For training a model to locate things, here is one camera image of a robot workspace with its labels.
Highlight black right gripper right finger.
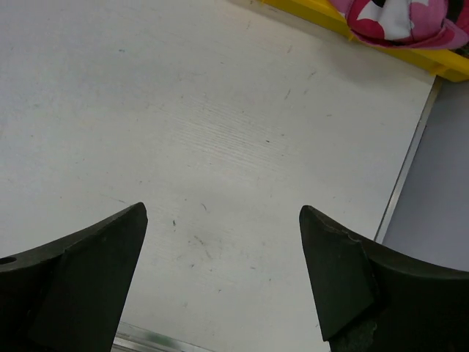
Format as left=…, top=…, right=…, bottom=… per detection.
left=299, top=205, right=468, bottom=351

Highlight pink camouflage trousers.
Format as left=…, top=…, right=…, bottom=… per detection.
left=331, top=0, right=468, bottom=50

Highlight yellow plastic bin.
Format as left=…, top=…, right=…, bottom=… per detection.
left=264, top=0, right=468, bottom=82

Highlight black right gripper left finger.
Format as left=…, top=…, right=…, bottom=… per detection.
left=1, top=202, right=147, bottom=351

